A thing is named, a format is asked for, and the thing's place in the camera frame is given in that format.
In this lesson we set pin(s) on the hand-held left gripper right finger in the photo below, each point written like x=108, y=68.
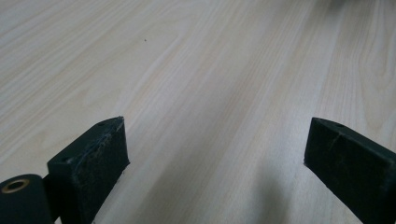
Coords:
x=355, y=161

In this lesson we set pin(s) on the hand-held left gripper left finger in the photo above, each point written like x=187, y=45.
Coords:
x=90, y=168

